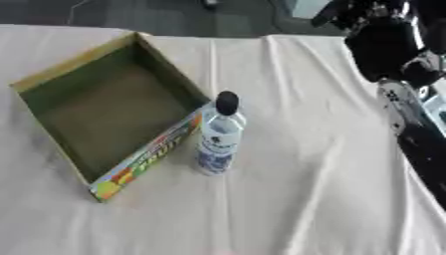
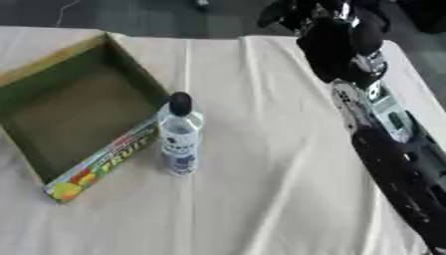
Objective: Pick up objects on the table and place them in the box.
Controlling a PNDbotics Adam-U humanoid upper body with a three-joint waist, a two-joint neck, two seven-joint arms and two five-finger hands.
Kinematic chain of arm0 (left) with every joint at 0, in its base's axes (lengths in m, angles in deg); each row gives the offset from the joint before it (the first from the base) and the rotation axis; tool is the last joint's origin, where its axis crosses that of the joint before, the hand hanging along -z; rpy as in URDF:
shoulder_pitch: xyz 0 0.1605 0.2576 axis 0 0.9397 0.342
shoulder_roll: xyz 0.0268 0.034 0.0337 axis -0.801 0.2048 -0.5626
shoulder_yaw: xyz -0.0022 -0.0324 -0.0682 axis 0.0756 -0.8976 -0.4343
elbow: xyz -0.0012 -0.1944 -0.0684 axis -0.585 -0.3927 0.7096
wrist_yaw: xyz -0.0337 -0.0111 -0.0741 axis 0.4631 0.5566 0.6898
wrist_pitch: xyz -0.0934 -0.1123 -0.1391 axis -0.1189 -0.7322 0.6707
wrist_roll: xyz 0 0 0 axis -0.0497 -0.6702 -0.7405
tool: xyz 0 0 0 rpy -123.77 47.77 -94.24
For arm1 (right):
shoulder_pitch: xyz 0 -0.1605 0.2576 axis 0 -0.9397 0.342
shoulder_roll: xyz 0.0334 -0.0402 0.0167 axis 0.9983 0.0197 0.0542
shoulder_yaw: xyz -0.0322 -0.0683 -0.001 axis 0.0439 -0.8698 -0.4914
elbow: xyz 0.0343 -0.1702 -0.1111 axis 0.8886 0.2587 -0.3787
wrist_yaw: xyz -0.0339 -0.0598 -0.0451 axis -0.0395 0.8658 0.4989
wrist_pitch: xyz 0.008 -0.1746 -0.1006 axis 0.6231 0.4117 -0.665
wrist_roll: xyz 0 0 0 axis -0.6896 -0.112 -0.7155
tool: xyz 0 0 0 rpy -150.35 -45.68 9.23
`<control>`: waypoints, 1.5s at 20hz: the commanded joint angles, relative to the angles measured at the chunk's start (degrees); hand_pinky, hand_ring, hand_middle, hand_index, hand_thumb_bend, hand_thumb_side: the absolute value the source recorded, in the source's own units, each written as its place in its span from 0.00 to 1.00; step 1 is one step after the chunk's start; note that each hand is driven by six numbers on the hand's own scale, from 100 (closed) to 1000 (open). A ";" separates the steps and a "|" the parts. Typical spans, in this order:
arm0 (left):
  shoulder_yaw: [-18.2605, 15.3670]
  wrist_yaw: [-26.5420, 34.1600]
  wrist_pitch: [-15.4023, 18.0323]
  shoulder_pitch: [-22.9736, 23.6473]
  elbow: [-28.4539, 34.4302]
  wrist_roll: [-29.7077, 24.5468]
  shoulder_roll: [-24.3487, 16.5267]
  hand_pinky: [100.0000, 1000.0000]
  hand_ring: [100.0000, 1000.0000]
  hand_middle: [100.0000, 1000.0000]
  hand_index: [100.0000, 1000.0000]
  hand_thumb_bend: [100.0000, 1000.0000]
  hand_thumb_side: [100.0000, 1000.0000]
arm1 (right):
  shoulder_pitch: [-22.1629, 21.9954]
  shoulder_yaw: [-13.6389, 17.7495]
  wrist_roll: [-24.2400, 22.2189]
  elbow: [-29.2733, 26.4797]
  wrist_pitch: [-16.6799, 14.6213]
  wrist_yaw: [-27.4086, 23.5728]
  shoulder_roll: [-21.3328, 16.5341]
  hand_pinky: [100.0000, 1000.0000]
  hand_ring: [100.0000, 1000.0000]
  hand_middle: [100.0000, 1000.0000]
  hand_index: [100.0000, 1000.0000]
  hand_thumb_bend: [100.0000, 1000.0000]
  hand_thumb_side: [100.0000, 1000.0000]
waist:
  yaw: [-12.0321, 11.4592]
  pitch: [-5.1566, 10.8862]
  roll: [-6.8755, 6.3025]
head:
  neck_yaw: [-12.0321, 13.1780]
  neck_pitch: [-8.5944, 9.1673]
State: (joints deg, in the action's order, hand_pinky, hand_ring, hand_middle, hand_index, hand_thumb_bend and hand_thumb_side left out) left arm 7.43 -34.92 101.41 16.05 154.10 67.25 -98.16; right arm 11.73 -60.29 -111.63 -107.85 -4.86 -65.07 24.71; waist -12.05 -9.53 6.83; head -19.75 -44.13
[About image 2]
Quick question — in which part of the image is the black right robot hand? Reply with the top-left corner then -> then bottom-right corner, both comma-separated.
256,0 -> 392,90

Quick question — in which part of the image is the cardboard box with green inside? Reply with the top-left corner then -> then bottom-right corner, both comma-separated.
0,32 -> 171,204

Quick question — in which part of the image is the clear bottle with black cap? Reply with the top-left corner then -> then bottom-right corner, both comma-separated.
156,92 -> 206,177

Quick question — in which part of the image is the thin white cable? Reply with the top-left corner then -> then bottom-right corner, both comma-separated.
54,0 -> 84,28

